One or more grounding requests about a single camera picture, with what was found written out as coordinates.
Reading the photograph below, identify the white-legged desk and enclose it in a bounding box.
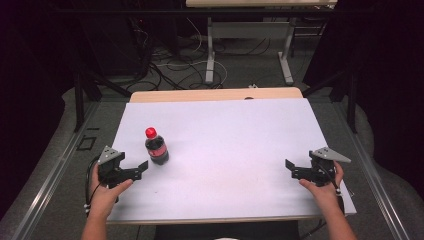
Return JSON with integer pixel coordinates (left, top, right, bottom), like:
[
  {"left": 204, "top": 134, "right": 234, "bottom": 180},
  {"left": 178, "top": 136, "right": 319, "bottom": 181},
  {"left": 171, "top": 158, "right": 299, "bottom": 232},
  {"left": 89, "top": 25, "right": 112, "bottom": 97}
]
[{"left": 185, "top": 0, "right": 338, "bottom": 86}]

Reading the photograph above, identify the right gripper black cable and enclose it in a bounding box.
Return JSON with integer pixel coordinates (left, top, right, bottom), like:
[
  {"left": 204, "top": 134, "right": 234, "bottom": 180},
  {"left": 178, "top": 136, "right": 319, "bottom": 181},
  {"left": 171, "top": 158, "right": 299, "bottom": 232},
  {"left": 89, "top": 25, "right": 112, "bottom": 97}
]
[{"left": 318, "top": 163, "right": 346, "bottom": 215}]

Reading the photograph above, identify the dark soda bottle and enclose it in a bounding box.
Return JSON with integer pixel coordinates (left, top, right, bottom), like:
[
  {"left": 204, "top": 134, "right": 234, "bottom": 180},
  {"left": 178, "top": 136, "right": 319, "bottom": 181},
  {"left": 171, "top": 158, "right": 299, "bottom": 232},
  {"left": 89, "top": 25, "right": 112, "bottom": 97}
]
[{"left": 144, "top": 133, "right": 170, "bottom": 166}]

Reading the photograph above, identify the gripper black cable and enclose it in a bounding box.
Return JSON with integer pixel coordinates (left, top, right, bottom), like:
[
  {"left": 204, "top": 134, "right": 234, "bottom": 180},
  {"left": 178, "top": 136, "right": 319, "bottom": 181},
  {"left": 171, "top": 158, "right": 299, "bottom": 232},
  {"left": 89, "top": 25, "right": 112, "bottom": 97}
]
[
  {"left": 84, "top": 155, "right": 103, "bottom": 218},
  {"left": 318, "top": 163, "right": 346, "bottom": 215}
]

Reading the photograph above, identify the person's left hand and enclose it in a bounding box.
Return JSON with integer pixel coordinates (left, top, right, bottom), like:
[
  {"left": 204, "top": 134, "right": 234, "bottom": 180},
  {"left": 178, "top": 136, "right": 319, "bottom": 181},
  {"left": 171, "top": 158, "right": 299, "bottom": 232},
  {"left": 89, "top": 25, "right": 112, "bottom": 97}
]
[{"left": 88, "top": 163, "right": 134, "bottom": 220}]

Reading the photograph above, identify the person's right hand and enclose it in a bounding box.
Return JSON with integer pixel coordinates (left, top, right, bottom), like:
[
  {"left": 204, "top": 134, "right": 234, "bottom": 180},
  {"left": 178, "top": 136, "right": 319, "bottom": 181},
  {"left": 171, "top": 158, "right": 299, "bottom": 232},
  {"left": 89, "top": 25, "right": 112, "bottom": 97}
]
[{"left": 298, "top": 160, "right": 345, "bottom": 214}]

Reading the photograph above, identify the wooden table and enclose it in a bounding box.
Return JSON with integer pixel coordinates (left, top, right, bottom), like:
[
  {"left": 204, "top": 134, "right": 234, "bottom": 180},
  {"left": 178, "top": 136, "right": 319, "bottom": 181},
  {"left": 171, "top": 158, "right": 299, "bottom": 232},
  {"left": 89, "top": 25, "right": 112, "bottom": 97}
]
[{"left": 107, "top": 87, "right": 349, "bottom": 226}]

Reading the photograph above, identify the person's dark clothing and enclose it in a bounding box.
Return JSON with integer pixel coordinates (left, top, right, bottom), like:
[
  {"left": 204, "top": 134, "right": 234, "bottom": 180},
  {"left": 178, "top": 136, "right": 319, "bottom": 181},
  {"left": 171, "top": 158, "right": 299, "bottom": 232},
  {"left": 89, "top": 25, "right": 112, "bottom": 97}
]
[{"left": 154, "top": 220, "right": 302, "bottom": 240}]

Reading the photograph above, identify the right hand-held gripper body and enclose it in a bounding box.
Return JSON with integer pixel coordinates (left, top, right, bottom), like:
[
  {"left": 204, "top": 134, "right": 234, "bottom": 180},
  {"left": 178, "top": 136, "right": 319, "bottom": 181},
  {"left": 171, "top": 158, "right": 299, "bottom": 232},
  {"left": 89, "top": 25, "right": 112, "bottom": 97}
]
[{"left": 308, "top": 146, "right": 352, "bottom": 188}]

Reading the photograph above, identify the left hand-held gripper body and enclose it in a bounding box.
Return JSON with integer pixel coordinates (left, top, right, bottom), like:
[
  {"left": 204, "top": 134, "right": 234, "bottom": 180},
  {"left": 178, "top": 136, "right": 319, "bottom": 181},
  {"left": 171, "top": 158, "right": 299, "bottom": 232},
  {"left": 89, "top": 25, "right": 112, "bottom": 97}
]
[{"left": 96, "top": 145, "right": 135, "bottom": 190}]

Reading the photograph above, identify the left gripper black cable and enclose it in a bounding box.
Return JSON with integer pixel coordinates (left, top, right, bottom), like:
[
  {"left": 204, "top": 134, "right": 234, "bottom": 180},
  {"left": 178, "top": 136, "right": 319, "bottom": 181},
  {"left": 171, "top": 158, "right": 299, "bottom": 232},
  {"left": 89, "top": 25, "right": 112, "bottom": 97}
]
[{"left": 84, "top": 155, "right": 103, "bottom": 218}]

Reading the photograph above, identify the metal floor rail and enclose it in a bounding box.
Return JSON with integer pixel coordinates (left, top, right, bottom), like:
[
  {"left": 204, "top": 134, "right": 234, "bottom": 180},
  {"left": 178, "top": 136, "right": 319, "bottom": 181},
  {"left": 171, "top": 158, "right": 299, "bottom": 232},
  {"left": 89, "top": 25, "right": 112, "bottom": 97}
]
[
  {"left": 333, "top": 101, "right": 412, "bottom": 240},
  {"left": 9, "top": 101, "right": 101, "bottom": 240}
]

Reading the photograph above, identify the black metal stand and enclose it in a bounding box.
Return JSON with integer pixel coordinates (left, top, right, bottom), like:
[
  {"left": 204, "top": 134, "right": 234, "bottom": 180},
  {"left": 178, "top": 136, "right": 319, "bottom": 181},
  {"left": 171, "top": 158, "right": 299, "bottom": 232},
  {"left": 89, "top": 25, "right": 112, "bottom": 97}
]
[
  {"left": 73, "top": 64, "right": 133, "bottom": 133},
  {"left": 301, "top": 68, "right": 359, "bottom": 135}
]

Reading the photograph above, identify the tangle of floor cables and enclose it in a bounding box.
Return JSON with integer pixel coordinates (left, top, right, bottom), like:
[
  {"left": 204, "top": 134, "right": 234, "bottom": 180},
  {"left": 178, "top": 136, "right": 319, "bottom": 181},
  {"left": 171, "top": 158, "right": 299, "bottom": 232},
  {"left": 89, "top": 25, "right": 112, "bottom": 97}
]
[{"left": 126, "top": 16, "right": 274, "bottom": 92}]

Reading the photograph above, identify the white table mat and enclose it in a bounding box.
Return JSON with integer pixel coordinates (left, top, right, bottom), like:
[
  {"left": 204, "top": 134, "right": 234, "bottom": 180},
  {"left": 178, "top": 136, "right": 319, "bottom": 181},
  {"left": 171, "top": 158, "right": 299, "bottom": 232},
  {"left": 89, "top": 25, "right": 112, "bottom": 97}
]
[{"left": 107, "top": 97, "right": 358, "bottom": 223}]

